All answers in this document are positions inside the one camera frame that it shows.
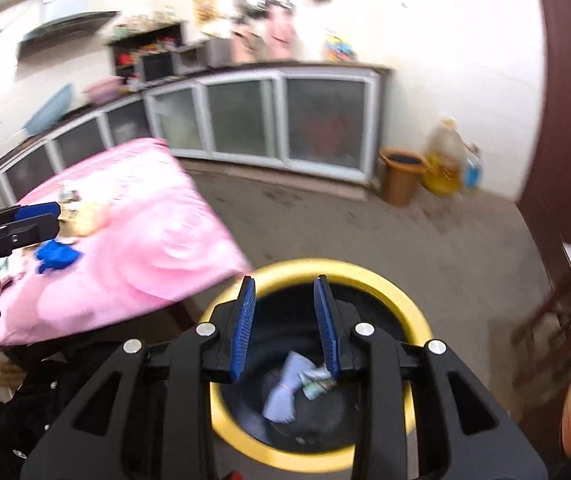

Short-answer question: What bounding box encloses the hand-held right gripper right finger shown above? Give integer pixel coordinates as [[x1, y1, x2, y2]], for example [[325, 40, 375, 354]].
[[313, 274, 549, 480]]

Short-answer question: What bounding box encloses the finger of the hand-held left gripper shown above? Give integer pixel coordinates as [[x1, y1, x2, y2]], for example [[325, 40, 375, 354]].
[[0, 202, 62, 233], [0, 219, 60, 262]]

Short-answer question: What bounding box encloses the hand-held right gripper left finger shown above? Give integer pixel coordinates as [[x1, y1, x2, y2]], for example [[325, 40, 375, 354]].
[[20, 276, 257, 480]]

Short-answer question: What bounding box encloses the pale yellow packet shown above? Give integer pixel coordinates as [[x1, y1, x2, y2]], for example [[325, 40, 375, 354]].
[[60, 202, 112, 237]]

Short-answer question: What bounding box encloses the black bin with yellow rim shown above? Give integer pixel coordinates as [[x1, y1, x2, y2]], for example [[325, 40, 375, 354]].
[[198, 259, 435, 473]]

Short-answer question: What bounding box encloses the green white wrapper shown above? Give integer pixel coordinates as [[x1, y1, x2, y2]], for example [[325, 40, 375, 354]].
[[301, 366, 337, 401]]

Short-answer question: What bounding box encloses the light blue crumpled cloth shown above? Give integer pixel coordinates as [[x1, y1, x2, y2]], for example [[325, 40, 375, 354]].
[[262, 351, 311, 423]]

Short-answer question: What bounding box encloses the blue plastic basin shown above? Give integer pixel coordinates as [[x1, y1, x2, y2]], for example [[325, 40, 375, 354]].
[[25, 84, 73, 136]]

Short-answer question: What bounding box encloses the pink rose tablecloth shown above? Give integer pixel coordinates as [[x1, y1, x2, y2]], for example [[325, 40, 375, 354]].
[[0, 137, 252, 348]]

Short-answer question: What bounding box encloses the pink plastic basin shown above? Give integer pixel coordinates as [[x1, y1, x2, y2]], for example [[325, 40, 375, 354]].
[[84, 77, 125, 106]]

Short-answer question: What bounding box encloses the brown plastic bucket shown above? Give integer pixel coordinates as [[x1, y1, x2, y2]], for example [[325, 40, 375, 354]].
[[379, 148, 427, 207]]

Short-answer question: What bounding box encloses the range hood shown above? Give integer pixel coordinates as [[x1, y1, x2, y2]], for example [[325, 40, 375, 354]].
[[18, 0, 121, 56]]

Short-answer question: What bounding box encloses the dark kitchen shelf rack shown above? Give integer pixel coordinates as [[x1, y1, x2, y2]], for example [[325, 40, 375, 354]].
[[108, 22, 188, 86]]

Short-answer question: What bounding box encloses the black microwave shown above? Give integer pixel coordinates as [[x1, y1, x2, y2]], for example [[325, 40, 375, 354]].
[[135, 52, 176, 83]]

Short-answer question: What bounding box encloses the large yellow oil jug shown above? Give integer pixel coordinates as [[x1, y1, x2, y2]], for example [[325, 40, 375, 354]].
[[423, 119, 466, 196]]

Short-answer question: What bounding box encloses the kitchen cabinet with glass doors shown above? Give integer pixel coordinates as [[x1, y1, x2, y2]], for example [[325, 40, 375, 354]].
[[0, 60, 396, 201]]

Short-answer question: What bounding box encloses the clear bottle with blue label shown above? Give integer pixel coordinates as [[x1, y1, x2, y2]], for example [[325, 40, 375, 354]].
[[463, 145, 483, 191]]

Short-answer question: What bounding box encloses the silver toaster oven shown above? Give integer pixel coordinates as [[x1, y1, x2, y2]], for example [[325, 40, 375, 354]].
[[175, 45, 207, 73]]

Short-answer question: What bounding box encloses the wooden stool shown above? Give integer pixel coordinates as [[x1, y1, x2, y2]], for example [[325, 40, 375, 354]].
[[510, 270, 571, 396]]

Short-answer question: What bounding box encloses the row of glass jars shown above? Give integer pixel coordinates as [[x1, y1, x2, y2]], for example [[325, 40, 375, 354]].
[[115, 6, 186, 36]]

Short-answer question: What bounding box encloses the grey metal box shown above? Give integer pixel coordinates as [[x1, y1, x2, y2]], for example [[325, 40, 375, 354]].
[[205, 37, 233, 68]]

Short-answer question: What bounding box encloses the pink thermos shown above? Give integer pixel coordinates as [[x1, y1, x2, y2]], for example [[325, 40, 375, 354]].
[[230, 25, 262, 63], [268, 7, 299, 61]]

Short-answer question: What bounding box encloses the colourful toy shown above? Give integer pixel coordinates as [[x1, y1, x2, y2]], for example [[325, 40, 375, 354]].
[[324, 32, 356, 63]]

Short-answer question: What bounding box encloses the dark red door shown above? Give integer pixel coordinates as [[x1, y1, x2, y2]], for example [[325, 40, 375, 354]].
[[515, 0, 571, 281]]

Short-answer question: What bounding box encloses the yellow wall poster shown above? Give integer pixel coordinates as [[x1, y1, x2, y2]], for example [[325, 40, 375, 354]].
[[192, 0, 218, 23]]

